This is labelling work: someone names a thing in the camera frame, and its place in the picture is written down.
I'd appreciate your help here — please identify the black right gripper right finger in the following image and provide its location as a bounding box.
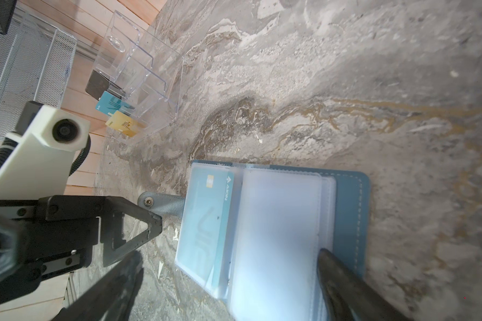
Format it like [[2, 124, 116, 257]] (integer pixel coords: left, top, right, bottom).
[[317, 248, 409, 320]]

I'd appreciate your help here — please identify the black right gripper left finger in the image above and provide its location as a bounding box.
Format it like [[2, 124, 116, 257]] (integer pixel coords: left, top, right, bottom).
[[54, 251, 144, 320]]

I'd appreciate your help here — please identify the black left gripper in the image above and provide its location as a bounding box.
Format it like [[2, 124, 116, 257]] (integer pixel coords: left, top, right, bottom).
[[0, 195, 163, 305]]

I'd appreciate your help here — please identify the beige card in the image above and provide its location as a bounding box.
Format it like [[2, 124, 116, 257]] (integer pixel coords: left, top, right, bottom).
[[105, 110, 145, 137]]

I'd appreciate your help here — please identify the teal VIP card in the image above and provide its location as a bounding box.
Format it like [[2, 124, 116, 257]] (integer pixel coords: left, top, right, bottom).
[[95, 92, 134, 116]]

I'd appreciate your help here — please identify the black card in stand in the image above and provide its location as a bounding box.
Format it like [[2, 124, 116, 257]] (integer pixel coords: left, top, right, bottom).
[[85, 70, 125, 100]]

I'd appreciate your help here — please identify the clear acrylic card stand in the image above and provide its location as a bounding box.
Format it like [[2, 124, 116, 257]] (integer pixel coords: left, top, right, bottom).
[[92, 12, 183, 144]]

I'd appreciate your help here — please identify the left black corrugated cable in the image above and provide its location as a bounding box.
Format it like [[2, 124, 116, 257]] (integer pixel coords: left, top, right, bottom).
[[0, 134, 92, 189]]

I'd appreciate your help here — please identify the white wire mesh shelf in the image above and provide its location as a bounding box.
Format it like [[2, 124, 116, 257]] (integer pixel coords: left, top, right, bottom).
[[0, 13, 77, 140]]

